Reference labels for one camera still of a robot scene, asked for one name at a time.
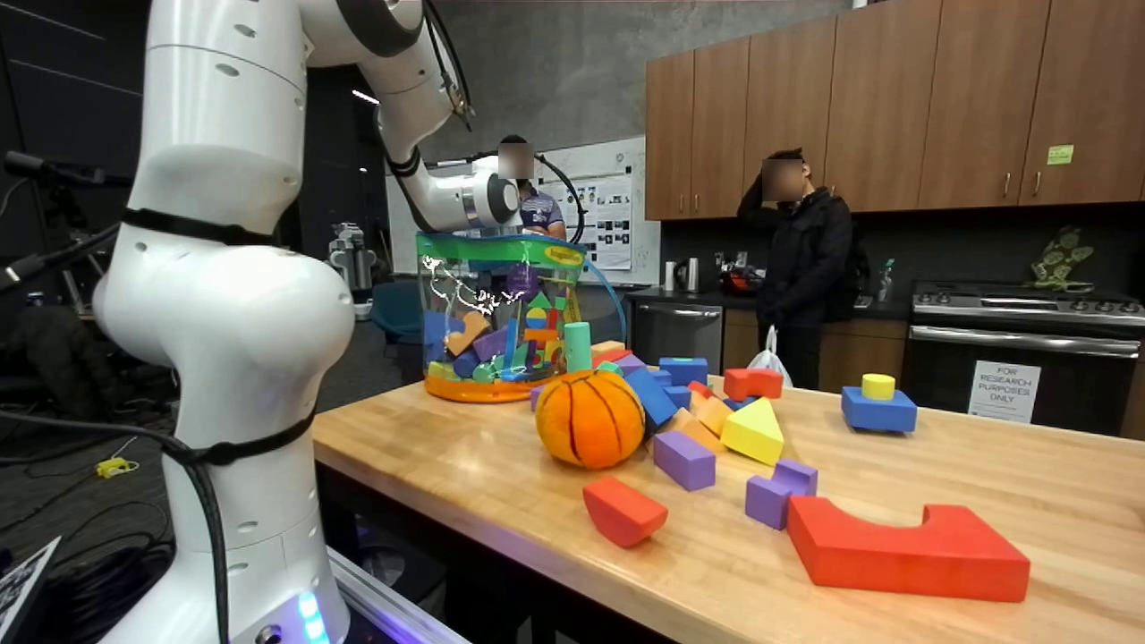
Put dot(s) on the purple notched foam block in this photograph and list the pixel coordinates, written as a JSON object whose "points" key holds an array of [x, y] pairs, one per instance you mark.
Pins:
{"points": [[766, 496]]}

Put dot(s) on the person in black jacket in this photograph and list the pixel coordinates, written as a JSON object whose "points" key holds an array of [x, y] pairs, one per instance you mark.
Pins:
{"points": [[806, 271]]}

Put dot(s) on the orange plush basketball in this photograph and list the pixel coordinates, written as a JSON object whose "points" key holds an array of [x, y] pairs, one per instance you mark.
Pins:
{"points": [[587, 420]]}

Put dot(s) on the blue foam block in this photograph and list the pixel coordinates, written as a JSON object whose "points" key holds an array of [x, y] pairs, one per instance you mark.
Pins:
{"points": [[654, 395]]}

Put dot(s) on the yellow foam triangle block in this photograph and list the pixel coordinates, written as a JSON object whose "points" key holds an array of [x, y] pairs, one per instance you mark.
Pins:
{"points": [[756, 436]]}

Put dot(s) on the clear toy bag green lid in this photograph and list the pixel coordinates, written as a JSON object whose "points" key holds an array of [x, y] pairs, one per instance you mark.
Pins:
{"points": [[496, 313]]}

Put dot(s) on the green foam cylinder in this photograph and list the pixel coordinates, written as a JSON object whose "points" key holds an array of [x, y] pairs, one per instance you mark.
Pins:
{"points": [[577, 347]]}

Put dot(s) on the person in purple shirt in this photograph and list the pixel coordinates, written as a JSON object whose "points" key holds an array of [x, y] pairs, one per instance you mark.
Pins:
{"points": [[540, 213]]}

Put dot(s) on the red foam wedge block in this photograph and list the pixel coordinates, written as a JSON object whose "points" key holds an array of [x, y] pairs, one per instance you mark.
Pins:
{"points": [[621, 514]]}

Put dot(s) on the red foam arch block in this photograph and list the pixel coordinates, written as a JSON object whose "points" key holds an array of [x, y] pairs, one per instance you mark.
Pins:
{"points": [[951, 554]]}

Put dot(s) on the wooden upper cabinets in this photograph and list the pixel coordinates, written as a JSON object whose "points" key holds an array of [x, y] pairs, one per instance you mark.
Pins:
{"points": [[911, 105]]}

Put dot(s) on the whiteboard with papers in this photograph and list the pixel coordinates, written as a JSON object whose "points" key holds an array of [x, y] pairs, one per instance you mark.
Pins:
{"points": [[602, 182]]}

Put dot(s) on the blue block with yellow cylinder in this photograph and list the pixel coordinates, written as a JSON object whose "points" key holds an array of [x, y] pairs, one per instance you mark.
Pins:
{"points": [[878, 407]]}

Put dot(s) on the white plastic bag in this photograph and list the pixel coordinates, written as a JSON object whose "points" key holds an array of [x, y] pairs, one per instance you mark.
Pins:
{"points": [[770, 359]]}

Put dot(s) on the purple rectangular foam block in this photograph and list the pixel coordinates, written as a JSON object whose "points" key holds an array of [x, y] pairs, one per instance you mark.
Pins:
{"points": [[680, 458]]}

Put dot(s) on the stainless steel dishwasher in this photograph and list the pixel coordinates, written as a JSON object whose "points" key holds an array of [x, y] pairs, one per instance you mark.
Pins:
{"points": [[678, 331]]}

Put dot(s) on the stainless steel oven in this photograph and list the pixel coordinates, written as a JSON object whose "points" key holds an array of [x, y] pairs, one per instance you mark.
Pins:
{"points": [[1025, 353]]}

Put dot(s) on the red rectangular foam block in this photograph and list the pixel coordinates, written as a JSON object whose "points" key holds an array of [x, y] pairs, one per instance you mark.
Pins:
{"points": [[747, 383]]}

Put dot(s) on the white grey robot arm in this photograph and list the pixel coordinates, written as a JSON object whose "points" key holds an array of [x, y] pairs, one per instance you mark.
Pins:
{"points": [[203, 288]]}

